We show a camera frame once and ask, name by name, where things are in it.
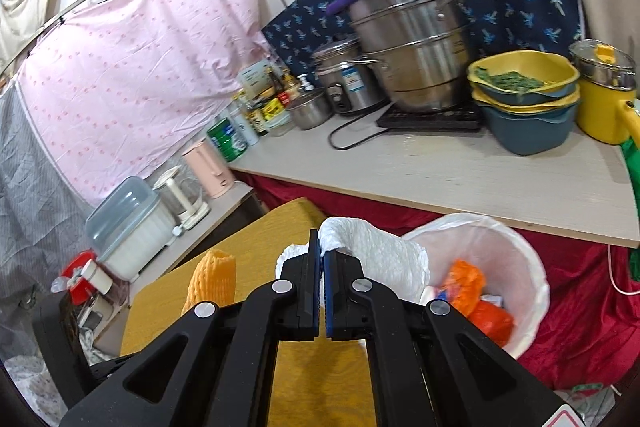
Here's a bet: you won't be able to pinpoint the white paper box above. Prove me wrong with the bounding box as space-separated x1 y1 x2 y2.
239 62 273 100

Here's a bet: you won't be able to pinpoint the brown low cabinet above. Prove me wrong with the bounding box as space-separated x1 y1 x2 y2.
95 182 268 353

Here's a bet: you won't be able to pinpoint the white floral cloth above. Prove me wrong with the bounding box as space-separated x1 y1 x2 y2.
0 352 66 414

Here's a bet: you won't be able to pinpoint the orange foam fruit net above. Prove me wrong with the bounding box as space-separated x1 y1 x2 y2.
182 249 237 315

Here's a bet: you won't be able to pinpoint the black induction cooker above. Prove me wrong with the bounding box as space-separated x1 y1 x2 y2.
376 101 483 132

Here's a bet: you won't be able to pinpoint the black power cable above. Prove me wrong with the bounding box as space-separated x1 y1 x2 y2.
328 109 396 152

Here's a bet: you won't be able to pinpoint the white container clear lid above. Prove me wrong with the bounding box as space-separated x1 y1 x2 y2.
85 176 178 283

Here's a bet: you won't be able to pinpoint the small steel bowl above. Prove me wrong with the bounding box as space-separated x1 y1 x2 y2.
286 89 335 131

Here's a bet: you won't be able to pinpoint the white paper towel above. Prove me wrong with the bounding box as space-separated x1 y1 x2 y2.
276 217 432 305

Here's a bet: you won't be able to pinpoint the yellow cloth covered table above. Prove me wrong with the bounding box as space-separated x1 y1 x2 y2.
120 197 376 427

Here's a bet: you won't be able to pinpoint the grey striped cloth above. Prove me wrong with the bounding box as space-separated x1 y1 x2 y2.
0 82 96 323

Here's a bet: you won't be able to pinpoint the green tin can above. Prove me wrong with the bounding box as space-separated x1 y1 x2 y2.
206 117 249 164

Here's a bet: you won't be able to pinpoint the yellow electric pot with lid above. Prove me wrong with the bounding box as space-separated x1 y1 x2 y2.
570 39 640 145

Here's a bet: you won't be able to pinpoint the orange plastic bag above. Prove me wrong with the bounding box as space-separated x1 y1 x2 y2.
440 259 488 315

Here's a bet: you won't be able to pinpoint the white cable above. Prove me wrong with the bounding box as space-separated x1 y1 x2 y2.
607 244 640 296

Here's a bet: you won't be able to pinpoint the chopped green vegetables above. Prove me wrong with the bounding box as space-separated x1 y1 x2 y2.
475 67 543 95

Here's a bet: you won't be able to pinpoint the stainless steel steamer pot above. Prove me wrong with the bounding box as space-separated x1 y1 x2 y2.
348 0 476 115

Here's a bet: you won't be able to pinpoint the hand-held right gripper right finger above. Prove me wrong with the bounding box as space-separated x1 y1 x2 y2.
322 249 586 427

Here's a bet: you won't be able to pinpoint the orange snack packet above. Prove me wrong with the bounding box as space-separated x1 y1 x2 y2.
470 299 516 349

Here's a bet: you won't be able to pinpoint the pink electric kettle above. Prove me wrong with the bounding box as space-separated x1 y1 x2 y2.
181 141 236 200

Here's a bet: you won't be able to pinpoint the red plastic container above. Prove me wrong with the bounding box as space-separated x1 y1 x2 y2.
51 249 101 308

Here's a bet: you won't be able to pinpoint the glass kettle with white base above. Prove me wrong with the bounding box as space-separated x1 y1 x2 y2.
152 167 210 230

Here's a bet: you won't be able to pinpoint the yellow strainer basin with greens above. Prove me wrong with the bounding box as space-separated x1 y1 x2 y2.
467 51 581 96

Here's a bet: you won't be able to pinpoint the deep blue basin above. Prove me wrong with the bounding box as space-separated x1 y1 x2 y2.
475 104 581 156

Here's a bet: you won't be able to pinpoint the white lined trash bin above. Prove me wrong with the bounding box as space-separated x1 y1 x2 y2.
400 213 552 360

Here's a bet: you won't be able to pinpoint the green plastic bag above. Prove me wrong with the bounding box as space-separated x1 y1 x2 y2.
620 142 640 218

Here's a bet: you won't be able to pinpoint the row of condiment bottles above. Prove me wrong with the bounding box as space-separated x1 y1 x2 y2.
227 67 318 142

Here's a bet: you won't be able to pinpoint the shallow blue basin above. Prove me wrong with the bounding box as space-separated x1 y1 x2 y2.
472 82 581 108

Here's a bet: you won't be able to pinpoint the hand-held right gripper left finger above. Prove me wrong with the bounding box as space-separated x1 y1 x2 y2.
60 228 321 427

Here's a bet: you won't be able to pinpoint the pink dotted curtain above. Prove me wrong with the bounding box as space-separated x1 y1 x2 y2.
17 0 273 208

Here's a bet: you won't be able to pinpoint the steel rice cooker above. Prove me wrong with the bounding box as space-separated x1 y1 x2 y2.
312 36 388 115

